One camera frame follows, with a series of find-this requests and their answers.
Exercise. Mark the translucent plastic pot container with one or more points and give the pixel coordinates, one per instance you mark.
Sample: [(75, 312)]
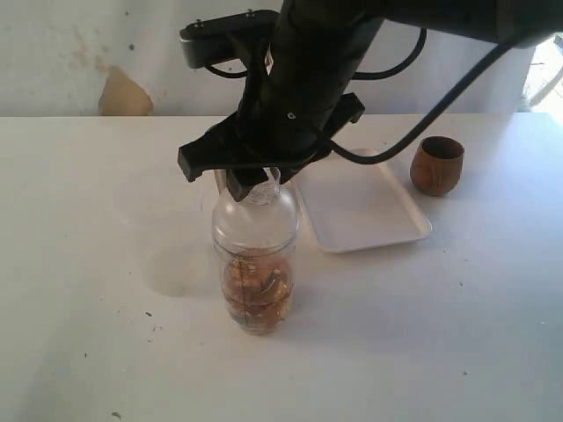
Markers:
[(165, 218)]

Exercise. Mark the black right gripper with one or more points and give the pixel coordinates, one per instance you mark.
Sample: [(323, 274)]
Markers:
[(242, 147)]

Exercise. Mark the stainless steel cup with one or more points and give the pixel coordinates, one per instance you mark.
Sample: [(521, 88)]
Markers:
[(220, 179)]

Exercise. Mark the clear plastic shaker cup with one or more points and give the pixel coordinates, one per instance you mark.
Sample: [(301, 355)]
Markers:
[(224, 257)]

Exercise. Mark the brown food pieces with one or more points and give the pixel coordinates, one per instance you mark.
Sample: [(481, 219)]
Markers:
[(258, 292)]

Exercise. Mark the brown wooden cup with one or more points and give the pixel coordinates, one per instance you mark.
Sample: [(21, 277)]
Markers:
[(437, 165)]

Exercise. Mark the clear plastic dome lid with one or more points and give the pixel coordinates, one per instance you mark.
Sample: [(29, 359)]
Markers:
[(266, 219)]

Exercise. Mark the white rectangular tray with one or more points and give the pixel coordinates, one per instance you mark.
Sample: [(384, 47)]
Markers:
[(353, 207)]

